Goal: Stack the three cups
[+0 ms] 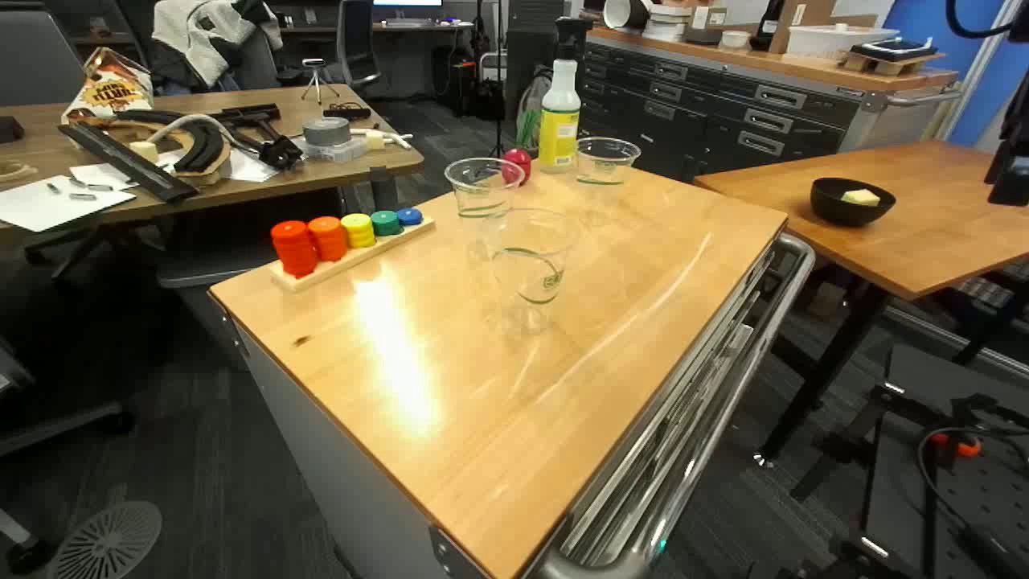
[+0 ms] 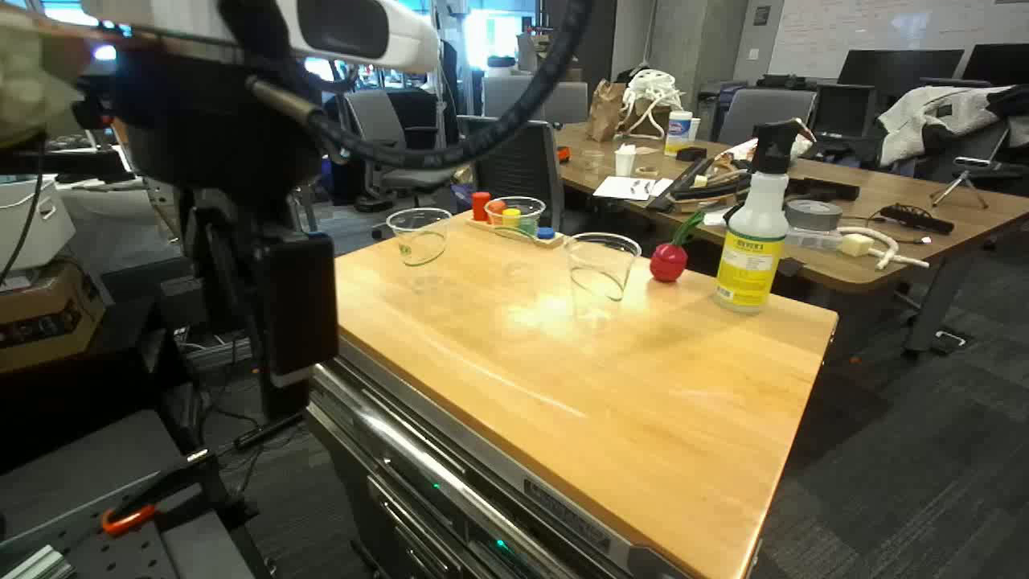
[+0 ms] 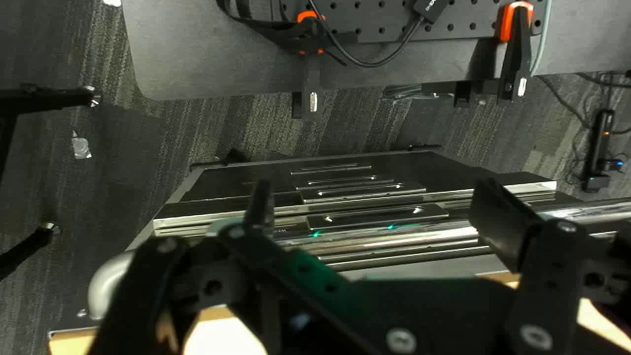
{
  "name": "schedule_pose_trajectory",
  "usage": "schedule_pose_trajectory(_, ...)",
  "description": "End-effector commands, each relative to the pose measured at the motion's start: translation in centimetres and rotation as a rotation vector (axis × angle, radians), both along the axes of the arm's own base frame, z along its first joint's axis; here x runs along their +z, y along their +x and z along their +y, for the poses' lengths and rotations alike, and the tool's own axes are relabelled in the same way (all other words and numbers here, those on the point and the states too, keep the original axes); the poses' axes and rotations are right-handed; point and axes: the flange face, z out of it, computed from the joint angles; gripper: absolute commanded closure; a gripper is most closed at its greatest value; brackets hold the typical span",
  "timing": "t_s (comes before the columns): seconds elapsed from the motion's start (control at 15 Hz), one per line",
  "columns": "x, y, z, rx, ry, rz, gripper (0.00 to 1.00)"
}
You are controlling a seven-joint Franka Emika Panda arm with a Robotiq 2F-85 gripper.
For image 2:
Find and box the orange handled clamp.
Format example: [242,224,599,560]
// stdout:
[100,499,167,540]

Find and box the white cord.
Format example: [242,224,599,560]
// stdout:
[834,221,933,273]

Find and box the grey office chair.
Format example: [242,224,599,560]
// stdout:
[338,86,460,202]
[713,86,825,148]

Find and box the white bottle blue label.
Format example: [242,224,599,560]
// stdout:
[664,108,698,161]

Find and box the wooden office desk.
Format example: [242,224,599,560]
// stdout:
[553,119,1029,298]

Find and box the black computer monitor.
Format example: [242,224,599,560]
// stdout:
[835,44,968,112]
[959,43,1029,91]

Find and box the dark office chair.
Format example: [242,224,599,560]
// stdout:
[470,115,570,208]

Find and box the black corrugated cable hose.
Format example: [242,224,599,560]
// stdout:
[242,0,595,173]

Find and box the white paper sheet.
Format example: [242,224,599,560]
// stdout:
[591,173,677,207]

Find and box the black control box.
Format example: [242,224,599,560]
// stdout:
[250,231,340,392]

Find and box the clear plastic container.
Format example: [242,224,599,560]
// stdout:
[784,200,848,259]

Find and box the white jacket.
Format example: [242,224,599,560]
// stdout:
[875,81,1015,172]

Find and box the brown paper bag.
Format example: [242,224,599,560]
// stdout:
[585,77,631,144]

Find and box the spray bottle yellow label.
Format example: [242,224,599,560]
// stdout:
[713,119,803,316]

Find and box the red cherry toy green stem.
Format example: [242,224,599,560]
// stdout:
[647,207,710,288]

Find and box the cardboard box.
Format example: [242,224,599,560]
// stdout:
[0,260,113,381]

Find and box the white cable bundle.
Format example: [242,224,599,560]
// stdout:
[622,66,689,142]

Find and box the black remote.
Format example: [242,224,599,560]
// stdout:
[877,202,959,237]

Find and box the white bucket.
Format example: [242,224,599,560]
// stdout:
[0,173,81,277]

